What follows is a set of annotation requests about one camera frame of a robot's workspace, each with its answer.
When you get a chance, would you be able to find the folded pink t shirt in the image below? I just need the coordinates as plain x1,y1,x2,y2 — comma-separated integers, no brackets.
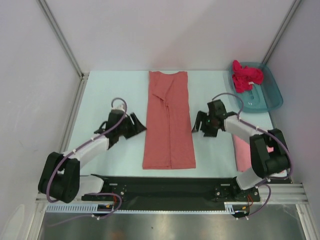
233,138,287,176

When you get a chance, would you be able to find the left aluminium post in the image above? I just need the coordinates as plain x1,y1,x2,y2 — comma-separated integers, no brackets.
37,0,85,78

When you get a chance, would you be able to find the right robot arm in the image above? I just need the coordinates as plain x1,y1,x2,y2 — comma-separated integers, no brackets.
192,99,292,201

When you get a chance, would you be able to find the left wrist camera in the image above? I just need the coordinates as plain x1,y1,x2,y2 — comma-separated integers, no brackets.
111,104,127,112

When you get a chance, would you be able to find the aluminium post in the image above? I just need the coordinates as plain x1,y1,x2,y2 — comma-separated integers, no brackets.
261,0,304,65
37,0,85,78

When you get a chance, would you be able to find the right aluminium post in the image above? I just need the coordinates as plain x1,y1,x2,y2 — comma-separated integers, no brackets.
261,0,304,65

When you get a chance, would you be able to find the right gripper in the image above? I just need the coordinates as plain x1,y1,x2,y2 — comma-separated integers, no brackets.
192,110,219,138

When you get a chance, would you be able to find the crimson t shirt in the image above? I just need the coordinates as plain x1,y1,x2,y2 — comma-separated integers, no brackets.
231,60,264,94

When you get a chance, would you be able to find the teal plastic bin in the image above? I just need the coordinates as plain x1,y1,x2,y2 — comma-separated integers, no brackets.
228,61,283,113

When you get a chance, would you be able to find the salmon t shirt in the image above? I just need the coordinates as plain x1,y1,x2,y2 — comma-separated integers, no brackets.
142,71,196,170

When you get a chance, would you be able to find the white cable duct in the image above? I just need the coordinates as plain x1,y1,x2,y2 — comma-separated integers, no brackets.
45,202,249,215

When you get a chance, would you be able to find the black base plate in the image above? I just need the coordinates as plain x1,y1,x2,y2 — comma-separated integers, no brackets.
81,175,254,210

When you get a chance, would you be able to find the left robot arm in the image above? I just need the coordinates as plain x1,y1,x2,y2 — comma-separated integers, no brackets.
38,109,147,203

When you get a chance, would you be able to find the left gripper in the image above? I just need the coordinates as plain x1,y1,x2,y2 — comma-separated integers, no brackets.
116,112,147,140

